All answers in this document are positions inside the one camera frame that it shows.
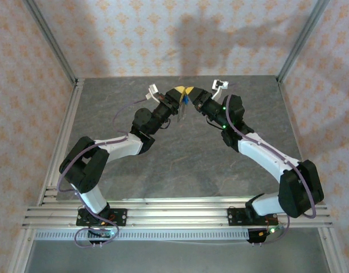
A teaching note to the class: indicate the blue-capped metal key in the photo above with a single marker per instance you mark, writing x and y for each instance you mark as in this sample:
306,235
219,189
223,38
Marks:
186,100

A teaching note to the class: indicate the spiral coil keyring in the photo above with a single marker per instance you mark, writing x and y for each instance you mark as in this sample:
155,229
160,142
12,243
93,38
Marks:
182,113

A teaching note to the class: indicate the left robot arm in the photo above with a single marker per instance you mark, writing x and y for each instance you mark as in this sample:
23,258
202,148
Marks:
123,146

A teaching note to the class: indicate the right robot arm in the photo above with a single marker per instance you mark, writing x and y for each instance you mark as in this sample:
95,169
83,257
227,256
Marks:
262,156

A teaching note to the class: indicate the black base controller board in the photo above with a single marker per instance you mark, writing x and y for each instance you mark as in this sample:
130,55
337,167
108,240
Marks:
255,237
106,233

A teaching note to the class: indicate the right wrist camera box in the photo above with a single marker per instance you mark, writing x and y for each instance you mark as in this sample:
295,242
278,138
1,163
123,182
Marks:
221,84

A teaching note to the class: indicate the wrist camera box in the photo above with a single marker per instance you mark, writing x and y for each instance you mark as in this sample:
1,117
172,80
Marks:
221,84
152,89

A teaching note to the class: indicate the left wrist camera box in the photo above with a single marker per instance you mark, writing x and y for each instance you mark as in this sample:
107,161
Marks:
152,89

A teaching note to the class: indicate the aluminium side rail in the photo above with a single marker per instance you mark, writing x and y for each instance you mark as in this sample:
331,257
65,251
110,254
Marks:
70,113

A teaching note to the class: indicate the aluminium mounting rail beam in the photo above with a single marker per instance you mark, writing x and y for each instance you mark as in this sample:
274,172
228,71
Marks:
177,213

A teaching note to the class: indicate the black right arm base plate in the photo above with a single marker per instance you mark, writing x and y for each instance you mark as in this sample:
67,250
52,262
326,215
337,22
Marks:
232,216

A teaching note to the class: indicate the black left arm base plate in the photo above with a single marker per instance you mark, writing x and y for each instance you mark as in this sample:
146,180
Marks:
120,217

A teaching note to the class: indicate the aluminium corner post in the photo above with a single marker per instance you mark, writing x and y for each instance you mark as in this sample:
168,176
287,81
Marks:
51,39
301,39

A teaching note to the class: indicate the aluminium frame leg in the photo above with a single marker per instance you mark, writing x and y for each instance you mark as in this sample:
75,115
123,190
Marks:
330,253
20,253

